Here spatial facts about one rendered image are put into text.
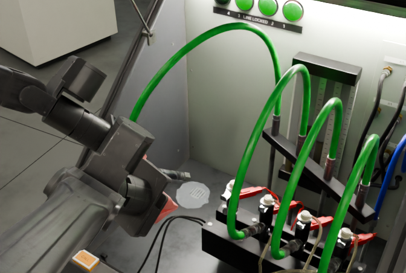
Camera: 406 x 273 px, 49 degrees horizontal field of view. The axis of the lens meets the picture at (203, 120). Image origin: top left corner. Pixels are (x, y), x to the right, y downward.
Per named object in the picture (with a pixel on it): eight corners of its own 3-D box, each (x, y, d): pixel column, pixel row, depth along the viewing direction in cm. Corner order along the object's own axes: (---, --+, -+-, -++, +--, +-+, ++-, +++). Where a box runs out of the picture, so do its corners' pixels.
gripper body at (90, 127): (118, 118, 85) (85, 97, 82) (123, 139, 76) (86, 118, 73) (98, 144, 86) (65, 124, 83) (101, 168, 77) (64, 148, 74)
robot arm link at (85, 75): (3, 90, 75) (14, 100, 68) (40, 34, 76) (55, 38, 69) (62, 124, 82) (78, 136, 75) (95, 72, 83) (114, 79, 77)
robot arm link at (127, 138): (38, 197, 51) (102, 236, 51) (91, 112, 50) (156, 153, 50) (67, 176, 62) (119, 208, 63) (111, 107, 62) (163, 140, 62)
